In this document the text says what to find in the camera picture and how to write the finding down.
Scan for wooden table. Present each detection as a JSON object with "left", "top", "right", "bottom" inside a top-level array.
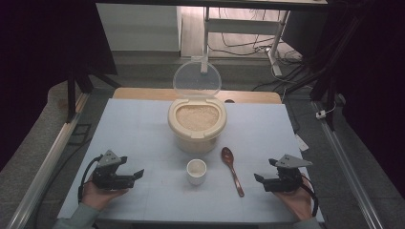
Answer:
[{"left": 112, "top": 87, "right": 283, "bottom": 105}]

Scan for right hand-held gripper cable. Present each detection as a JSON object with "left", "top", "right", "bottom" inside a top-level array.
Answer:
[{"left": 300, "top": 176, "right": 320, "bottom": 219}]

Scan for person's left hand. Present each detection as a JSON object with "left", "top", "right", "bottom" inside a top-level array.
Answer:
[{"left": 80, "top": 179, "right": 130, "bottom": 212}]

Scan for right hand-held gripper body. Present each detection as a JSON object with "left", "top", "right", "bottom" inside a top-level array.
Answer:
[{"left": 264, "top": 154, "right": 314, "bottom": 193}]

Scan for black floor cables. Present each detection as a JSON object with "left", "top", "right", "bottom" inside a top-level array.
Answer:
[{"left": 207, "top": 8, "right": 314, "bottom": 94}]

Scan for uncooked rice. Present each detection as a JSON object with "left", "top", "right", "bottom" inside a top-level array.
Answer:
[{"left": 175, "top": 104, "right": 221, "bottom": 132}]

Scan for hand-held gripper cable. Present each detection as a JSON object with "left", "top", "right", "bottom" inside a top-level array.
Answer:
[
  {"left": 300, "top": 176, "right": 320, "bottom": 219},
  {"left": 77, "top": 155, "right": 105, "bottom": 204}
]

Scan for white paper tag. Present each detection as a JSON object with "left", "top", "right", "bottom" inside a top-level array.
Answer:
[{"left": 294, "top": 133, "right": 310, "bottom": 153}]

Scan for cream rice container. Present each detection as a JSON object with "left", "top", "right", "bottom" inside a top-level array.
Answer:
[{"left": 167, "top": 96, "right": 228, "bottom": 156}]

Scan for white cabinet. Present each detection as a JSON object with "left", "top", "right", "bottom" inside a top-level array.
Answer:
[{"left": 96, "top": 3, "right": 182, "bottom": 52}]

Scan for aluminium rail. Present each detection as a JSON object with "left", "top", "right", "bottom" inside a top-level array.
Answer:
[
  {"left": 311, "top": 100, "right": 385, "bottom": 229},
  {"left": 6, "top": 93, "right": 91, "bottom": 229}
]

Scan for left hand-held gripper cable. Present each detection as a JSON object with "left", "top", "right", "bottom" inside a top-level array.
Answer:
[{"left": 77, "top": 155, "right": 105, "bottom": 204}]

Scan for black metal stand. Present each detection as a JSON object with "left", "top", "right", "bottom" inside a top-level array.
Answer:
[
  {"left": 65, "top": 65, "right": 122, "bottom": 124},
  {"left": 286, "top": 12, "right": 367, "bottom": 132}
]

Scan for person's right hand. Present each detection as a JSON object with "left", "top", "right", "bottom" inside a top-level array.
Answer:
[{"left": 272, "top": 176, "right": 315, "bottom": 221}]

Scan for white desk frame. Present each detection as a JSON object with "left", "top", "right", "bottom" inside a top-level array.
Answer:
[{"left": 201, "top": 7, "right": 291, "bottom": 77}]

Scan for clear container lid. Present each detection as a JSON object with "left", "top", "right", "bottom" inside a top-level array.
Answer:
[{"left": 172, "top": 55, "right": 223, "bottom": 99}]

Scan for brown wooden spoon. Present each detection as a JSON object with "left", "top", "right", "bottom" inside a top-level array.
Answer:
[{"left": 221, "top": 146, "right": 245, "bottom": 198}]

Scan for dark curtain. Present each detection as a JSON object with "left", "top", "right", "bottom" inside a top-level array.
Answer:
[
  {"left": 0, "top": 0, "right": 118, "bottom": 173},
  {"left": 281, "top": 0, "right": 405, "bottom": 199}
]

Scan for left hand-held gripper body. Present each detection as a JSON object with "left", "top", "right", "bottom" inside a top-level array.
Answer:
[{"left": 91, "top": 149, "right": 136, "bottom": 192}]

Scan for white cup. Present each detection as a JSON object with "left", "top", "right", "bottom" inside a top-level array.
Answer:
[{"left": 185, "top": 158, "right": 208, "bottom": 186}]

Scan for pale blue table mat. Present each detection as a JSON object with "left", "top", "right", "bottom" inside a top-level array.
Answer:
[{"left": 56, "top": 97, "right": 325, "bottom": 223}]

